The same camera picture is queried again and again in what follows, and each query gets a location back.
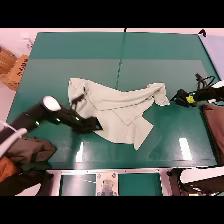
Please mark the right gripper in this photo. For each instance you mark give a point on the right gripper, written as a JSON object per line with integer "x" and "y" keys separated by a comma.
{"x": 184, "y": 98}

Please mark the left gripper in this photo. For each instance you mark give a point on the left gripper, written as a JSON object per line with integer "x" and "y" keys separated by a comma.
{"x": 88, "y": 124}

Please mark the pale green shirt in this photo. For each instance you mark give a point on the pale green shirt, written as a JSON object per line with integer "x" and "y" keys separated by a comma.
{"x": 116, "y": 110}

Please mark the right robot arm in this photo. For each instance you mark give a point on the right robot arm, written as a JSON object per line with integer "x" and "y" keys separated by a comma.
{"x": 213, "y": 93}

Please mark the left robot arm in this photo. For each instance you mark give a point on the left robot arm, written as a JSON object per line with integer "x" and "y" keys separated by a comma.
{"x": 31, "y": 116}

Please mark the brown garment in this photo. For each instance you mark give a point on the brown garment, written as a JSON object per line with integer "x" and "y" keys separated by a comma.
{"x": 215, "y": 130}

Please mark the grey garment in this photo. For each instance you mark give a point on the grey garment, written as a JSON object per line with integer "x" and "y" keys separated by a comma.
{"x": 31, "y": 148}

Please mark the dark green garment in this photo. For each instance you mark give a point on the dark green garment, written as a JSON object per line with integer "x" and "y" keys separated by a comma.
{"x": 33, "y": 166}

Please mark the orange garment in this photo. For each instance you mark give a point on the orange garment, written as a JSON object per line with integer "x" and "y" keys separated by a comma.
{"x": 7, "y": 168}

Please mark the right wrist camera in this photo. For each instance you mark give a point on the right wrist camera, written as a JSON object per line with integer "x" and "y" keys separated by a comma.
{"x": 199, "y": 78}

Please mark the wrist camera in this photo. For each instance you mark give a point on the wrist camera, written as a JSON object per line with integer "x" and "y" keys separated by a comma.
{"x": 199, "y": 78}
{"x": 78, "y": 98}

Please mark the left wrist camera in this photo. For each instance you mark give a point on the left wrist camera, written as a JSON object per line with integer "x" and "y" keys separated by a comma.
{"x": 78, "y": 98}

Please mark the silver frame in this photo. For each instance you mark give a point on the silver frame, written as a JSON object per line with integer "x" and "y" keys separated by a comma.
{"x": 106, "y": 183}

